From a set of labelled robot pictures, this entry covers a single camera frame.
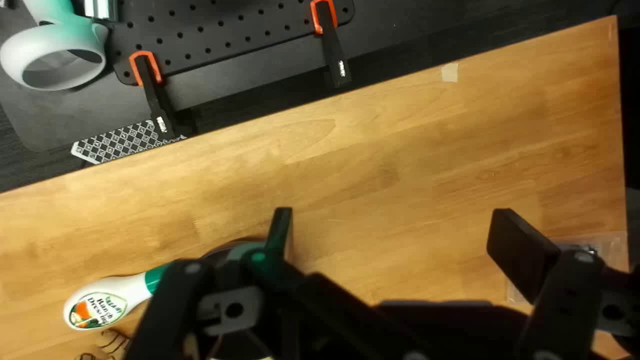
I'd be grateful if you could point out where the orange black clamp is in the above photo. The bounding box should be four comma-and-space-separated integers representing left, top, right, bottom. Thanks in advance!
128, 47, 182, 137
308, 0, 355, 92

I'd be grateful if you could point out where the clear tape piece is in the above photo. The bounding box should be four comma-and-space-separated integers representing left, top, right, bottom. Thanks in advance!
438, 61, 462, 83

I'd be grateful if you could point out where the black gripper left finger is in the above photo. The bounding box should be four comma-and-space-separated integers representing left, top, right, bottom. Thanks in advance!
126, 205, 429, 360

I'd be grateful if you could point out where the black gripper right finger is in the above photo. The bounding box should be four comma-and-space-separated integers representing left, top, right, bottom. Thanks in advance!
486, 207, 608, 360

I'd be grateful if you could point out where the white bottle green cap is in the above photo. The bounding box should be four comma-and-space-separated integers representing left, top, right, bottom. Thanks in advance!
63, 262, 172, 333

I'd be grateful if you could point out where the perforated metal plate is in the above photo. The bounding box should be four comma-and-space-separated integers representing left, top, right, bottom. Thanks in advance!
71, 117, 189, 166

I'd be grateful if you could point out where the black pegboard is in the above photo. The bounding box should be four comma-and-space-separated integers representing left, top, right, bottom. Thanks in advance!
106, 0, 356, 88

